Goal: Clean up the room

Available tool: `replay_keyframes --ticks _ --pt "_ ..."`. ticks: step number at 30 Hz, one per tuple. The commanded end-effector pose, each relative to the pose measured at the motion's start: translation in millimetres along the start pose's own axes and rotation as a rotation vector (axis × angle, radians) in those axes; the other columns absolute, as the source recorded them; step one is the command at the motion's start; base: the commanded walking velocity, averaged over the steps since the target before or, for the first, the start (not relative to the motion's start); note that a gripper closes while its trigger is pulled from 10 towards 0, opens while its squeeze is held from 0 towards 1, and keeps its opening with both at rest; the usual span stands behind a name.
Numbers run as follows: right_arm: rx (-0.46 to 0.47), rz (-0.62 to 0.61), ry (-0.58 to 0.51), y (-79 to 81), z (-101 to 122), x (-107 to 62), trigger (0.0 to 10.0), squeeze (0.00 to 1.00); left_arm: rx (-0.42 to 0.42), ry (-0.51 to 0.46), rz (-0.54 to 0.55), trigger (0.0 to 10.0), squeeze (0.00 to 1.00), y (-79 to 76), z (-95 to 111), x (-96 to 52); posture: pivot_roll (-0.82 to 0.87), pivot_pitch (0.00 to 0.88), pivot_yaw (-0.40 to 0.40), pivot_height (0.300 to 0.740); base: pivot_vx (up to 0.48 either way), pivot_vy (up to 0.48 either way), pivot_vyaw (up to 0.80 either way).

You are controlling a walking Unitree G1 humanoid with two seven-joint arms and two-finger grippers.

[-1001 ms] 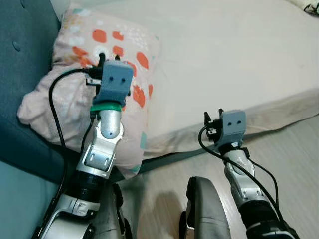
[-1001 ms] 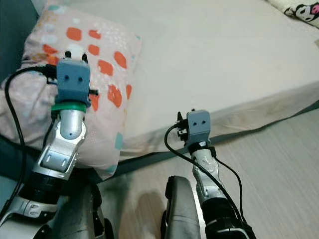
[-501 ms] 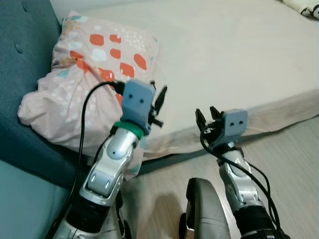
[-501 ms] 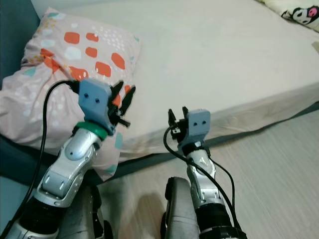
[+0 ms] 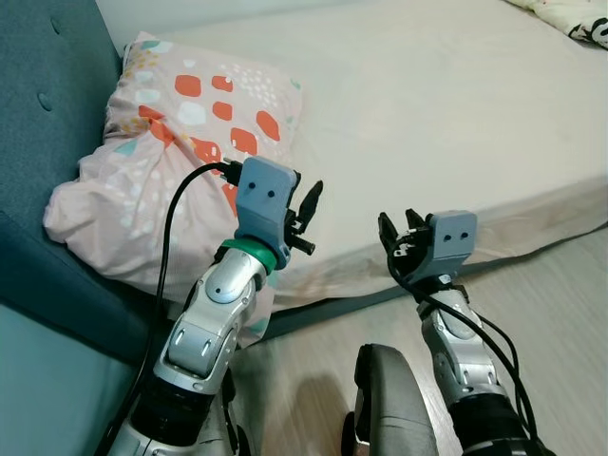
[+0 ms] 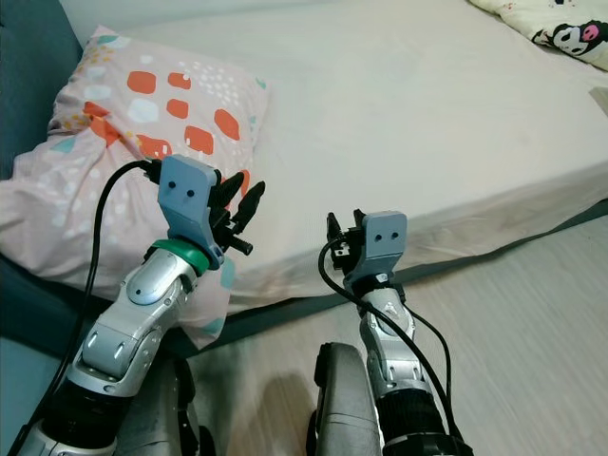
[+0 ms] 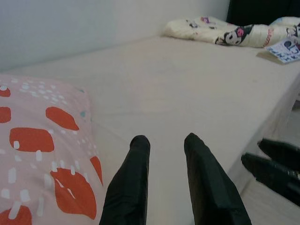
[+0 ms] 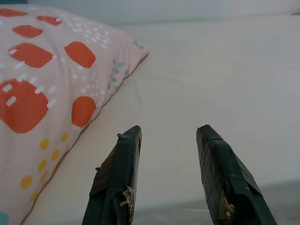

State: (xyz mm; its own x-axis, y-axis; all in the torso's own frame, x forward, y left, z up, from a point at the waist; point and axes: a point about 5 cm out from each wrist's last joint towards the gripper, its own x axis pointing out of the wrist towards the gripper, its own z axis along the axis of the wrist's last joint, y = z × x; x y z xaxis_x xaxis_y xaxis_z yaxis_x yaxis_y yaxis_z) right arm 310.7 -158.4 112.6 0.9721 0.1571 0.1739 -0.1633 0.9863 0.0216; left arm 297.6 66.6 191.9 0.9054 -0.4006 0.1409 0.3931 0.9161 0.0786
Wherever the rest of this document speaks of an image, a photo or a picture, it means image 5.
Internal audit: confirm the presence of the cream cartoon print quilt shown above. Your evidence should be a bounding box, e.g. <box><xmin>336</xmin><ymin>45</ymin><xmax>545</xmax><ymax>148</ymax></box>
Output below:
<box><xmin>503</xmin><ymin>0</ymin><xmax>608</xmax><ymax>49</ymax></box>

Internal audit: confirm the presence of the bed with cream sheet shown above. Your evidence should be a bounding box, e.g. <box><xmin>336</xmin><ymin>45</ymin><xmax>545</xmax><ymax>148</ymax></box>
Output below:
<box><xmin>141</xmin><ymin>0</ymin><xmax>608</xmax><ymax>316</ymax></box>

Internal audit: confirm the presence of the grey robot left leg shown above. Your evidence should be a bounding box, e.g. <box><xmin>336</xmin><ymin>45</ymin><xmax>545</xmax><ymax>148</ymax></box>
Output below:
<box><xmin>213</xmin><ymin>369</ymin><xmax>255</xmax><ymax>456</ymax></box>

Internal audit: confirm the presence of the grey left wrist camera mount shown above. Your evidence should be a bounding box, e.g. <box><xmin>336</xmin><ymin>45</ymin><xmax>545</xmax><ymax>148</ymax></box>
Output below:
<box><xmin>234</xmin><ymin>156</ymin><xmax>301</xmax><ymax>273</ymax></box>

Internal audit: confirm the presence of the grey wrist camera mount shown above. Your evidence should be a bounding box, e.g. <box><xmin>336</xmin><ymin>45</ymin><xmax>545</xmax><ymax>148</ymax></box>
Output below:
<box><xmin>234</xmin><ymin>156</ymin><xmax>301</xmax><ymax>273</ymax></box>
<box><xmin>417</xmin><ymin>210</ymin><xmax>479</xmax><ymax>287</ymax></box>

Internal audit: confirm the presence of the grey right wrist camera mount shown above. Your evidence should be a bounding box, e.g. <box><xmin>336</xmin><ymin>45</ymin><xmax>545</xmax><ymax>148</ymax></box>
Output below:
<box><xmin>417</xmin><ymin>210</ymin><xmax>479</xmax><ymax>287</ymax></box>

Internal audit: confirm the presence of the dark teal bed frame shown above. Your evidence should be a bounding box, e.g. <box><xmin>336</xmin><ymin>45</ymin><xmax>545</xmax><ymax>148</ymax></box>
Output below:
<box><xmin>255</xmin><ymin>218</ymin><xmax>608</xmax><ymax>335</ymax></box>

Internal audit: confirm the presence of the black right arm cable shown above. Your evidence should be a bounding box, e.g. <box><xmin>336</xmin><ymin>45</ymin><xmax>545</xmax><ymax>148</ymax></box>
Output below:
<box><xmin>386</xmin><ymin>255</ymin><xmax>540</xmax><ymax>449</ymax></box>

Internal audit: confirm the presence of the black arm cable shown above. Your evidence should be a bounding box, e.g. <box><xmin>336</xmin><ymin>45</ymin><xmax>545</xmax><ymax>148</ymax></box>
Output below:
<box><xmin>386</xmin><ymin>255</ymin><xmax>540</xmax><ymax>449</ymax></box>
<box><xmin>93</xmin><ymin>161</ymin><xmax>244</xmax><ymax>456</ymax></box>

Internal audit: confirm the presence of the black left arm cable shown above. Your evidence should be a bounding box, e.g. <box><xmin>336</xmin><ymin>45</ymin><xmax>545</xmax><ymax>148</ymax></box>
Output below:
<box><xmin>93</xmin><ymin>161</ymin><xmax>244</xmax><ymax>456</ymax></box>

